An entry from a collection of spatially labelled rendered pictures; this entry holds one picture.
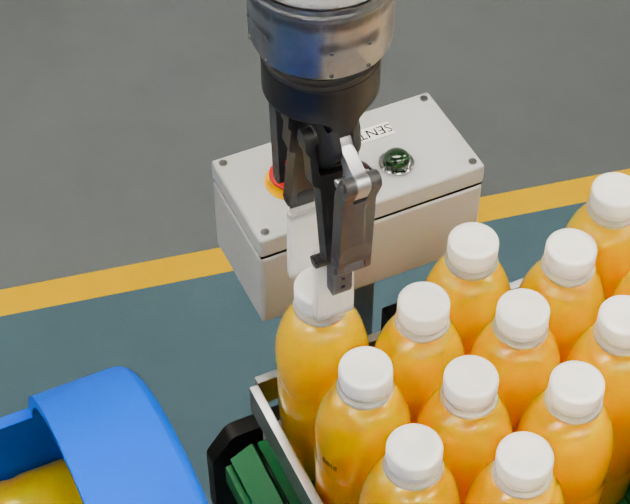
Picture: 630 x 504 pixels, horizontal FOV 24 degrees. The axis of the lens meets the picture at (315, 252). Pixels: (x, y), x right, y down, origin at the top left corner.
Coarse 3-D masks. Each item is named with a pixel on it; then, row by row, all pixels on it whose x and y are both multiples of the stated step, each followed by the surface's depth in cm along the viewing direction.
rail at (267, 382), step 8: (520, 280) 125; (512, 288) 125; (368, 336) 121; (376, 336) 121; (256, 376) 119; (264, 376) 119; (272, 376) 119; (256, 384) 119; (264, 384) 118; (272, 384) 119; (264, 392) 119; (272, 392) 120
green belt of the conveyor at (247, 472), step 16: (256, 448) 124; (240, 464) 123; (256, 464) 122; (272, 464) 122; (240, 480) 123; (256, 480) 122; (272, 480) 121; (288, 480) 121; (240, 496) 122; (256, 496) 121; (272, 496) 120; (288, 496) 120; (624, 496) 120
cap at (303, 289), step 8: (304, 272) 107; (296, 280) 107; (304, 280) 107; (296, 288) 106; (304, 288) 106; (312, 288) 106; (296, 296) 106; (304, 296) 106; (312, 296) 106; (296, 304) 107; (304, 304) 106; (312, 304) 105; (304, 312) 106; (312, 312) 106
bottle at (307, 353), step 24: (288, 312) 109; (288, 336) 109; (312, 336) 107; (336, 336) 108; (360, 336) 109; (288, 360) 109; (312, 360) 108; (336, 360) 108; (288, 384) 111; (312, 384) 110; (288, 408) 114; (312, 408) 112; (288, 432) 116; (312, 432) 114; (312, 456) 117; (312, 480) 120
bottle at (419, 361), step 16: (448, 320) 108; (384, 336) 110; (400, 336) 108; (416, 336) 107; (432, 336) 107; (448, 336) 108; (384, 352) 109; (400, 352) 108; (416, 352) 108; (432, 352) 108; (448, 352) 108; (464, 352) 111; (400, 368) 108; (416, 368) 108; (432, 368) 108; (400, 384) 109; (416, 384) 109; (432, 384) 109; (416, 400) 110; (416, 416) 111
